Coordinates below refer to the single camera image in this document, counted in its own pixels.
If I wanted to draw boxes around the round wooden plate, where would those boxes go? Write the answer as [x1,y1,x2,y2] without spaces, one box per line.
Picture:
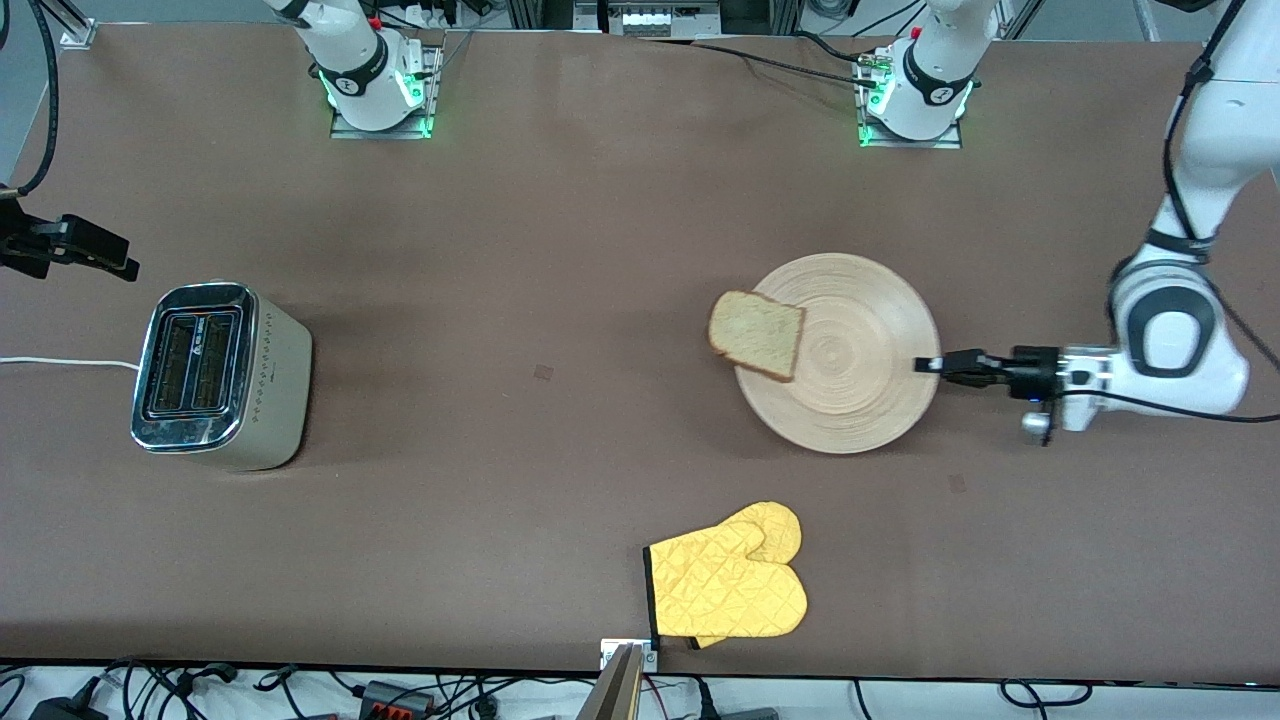
[733,252,942,456]

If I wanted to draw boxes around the brown bread slice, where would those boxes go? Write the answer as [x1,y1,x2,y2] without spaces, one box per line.
[708,290,807,384]

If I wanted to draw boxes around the silver two-slot toaster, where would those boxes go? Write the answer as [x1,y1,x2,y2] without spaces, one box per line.
[130,282,313,473]

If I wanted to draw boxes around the yellow quilted oven mitt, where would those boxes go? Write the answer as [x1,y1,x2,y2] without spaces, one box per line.
[644,520,809,642]
[690,501,803,650]

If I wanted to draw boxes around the black power adapter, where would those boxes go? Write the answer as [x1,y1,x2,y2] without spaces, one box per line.
[28,695,109,720]

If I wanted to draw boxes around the grey power strip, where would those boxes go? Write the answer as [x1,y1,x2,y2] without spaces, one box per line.
[600,0,723,37]

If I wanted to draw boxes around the black and orange connector block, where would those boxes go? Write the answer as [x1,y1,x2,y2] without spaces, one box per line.
[358,680,438,717]

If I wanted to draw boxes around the white toaster power cord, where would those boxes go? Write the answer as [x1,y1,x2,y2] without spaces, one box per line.
[0,355,143,372]

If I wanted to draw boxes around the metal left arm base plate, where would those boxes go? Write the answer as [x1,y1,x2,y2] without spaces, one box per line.
[857,45,967,151]

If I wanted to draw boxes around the thin black cable on table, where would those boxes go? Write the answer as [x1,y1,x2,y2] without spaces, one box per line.
[640,36,883,87]

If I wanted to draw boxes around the small metal table-edge bracket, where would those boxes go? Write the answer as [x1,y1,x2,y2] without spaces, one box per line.
[599,638,660,672]

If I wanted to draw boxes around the tan camera mount bar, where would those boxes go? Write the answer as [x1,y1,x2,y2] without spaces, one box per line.
[575,645,647,720]

